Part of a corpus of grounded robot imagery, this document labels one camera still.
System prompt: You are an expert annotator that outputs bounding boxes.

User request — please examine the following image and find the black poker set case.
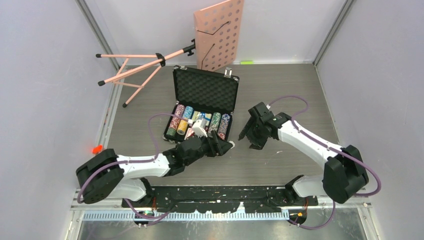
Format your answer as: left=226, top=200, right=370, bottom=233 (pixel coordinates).
left=171, top=65, right=240, bottom=140

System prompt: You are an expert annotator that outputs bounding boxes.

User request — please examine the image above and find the green tape piece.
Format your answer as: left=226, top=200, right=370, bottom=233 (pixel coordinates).
left=240, top=60, right=255, bottom=65

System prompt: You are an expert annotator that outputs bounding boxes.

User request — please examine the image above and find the pink music stand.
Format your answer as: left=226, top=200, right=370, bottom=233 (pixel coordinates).
left=96, top=0, right=245, bottom=107

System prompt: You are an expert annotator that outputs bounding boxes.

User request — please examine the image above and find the blue yellow chip stack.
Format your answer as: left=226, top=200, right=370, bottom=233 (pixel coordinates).
left=176, top=106, right=194, bottom=136

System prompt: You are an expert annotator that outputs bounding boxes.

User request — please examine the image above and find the red playing card deck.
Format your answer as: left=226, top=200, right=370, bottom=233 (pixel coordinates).
left=184, top=128, right=194, bottom=140

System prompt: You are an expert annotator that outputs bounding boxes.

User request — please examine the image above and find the blue red chip stack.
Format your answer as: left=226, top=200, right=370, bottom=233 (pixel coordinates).
left=217, top=114, right=231, bottom=140

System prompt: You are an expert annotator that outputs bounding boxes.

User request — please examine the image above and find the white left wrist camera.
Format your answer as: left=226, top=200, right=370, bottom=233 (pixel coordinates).
left=190, top=118, right=208, bottom=137

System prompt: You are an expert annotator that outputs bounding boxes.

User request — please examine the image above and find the red white chip stack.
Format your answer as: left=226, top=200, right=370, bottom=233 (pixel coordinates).
left=169, top=104, right=185, bottom=130

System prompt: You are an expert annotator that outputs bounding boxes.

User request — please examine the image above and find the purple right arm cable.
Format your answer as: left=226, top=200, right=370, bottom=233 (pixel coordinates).
left=268, top=95, right=382, bottom=230

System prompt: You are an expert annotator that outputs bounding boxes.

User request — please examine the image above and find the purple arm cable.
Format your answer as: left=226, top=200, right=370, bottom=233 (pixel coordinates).
left=268, top=95, right=382, bottom=230
left=77, top=113, right=196, bottom=228

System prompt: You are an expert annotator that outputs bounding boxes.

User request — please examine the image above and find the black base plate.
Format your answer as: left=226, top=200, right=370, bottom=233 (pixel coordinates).
left=122, top=185, right=318, bottom=214

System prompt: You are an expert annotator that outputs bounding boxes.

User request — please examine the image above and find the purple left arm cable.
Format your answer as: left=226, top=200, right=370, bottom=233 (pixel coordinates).
left=77, top=113, right=196, bottom=228

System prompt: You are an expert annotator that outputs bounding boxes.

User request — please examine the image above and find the orange clip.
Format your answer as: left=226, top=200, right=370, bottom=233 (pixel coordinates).
left=91, top=144, right=103, bottom=155

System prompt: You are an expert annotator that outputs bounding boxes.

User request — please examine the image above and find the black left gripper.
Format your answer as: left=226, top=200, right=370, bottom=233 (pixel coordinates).
left=184, top=130, right=232, bottom=167

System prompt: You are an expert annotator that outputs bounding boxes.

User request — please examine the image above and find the green poker chip stack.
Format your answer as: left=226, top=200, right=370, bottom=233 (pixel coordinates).
left=165, top=128, right=177, bottom=139

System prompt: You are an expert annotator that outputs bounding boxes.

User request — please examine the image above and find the green white chip stack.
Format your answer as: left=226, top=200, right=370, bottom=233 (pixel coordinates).
left=208, top=112, right=222, bottom=133

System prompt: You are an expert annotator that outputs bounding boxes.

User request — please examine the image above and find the blue playing card deck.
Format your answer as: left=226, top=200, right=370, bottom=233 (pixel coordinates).
left=191, top=111, right=212, bottom=122

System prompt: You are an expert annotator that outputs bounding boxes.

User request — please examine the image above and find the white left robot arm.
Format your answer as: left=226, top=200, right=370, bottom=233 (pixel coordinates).
left=75, top=132, right=235, bottom=207

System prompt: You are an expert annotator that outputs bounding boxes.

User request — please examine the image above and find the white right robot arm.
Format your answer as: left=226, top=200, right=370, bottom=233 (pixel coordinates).
left=238, top=102, right=369, bottom=205

